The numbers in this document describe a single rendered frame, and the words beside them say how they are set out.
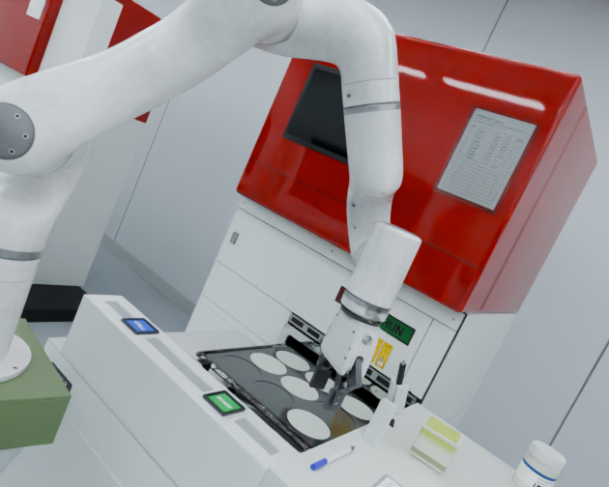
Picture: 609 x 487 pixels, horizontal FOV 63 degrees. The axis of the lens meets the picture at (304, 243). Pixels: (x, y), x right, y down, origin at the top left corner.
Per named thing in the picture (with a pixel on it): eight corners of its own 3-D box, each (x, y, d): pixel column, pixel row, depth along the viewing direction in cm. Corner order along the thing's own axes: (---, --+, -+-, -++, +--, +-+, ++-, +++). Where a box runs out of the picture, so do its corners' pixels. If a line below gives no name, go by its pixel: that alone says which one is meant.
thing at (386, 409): (372, 429, 99) (401, 371, 98) (389, 441, 97) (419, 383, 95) (359, 435, 94) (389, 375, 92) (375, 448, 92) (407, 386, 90)
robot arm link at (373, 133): (333, 113, 90) (347, 273, 96) (348, 106, 74) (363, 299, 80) (382, 108, 90) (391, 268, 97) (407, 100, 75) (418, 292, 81)
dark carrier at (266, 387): (288, 347, 143) (289, 345, 143) (386, 419, 124) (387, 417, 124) (203, 357, 114) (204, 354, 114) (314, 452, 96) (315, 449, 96)
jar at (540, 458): (514, 472, 109) (536, 436, 108) (546, 495, 105) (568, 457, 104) (508, 481, 103) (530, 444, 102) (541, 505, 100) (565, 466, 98)
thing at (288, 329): (275, 349, 151) (288, 322, 149) (395, 440, 127) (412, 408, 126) (273, 349, 149) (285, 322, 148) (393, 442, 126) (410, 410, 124)
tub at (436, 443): (415, 441, 103) (429, 413, 102) (449, 463, 100) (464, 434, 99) (407, 453, 96) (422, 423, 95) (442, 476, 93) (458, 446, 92)
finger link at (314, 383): (337, 358, 91) (324, 390, 92) (331, 350, 93) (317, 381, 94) (323, 356, 89) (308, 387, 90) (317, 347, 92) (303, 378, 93)
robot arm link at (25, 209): (-67, 237, 68) (-15, 71, 65) (-4, 217, 86) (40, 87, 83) (23, 267, 70) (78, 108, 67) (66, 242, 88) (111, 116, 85)
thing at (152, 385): (100, 349, 112) (121, 295, 110) (268, 524, 83) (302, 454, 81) (60, 352, 104) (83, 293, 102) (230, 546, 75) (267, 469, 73)
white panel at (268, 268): (203, 300, 172) (247, 195, 167) (397, 449, 129) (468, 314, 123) (196, 300, 170) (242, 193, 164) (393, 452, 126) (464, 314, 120)
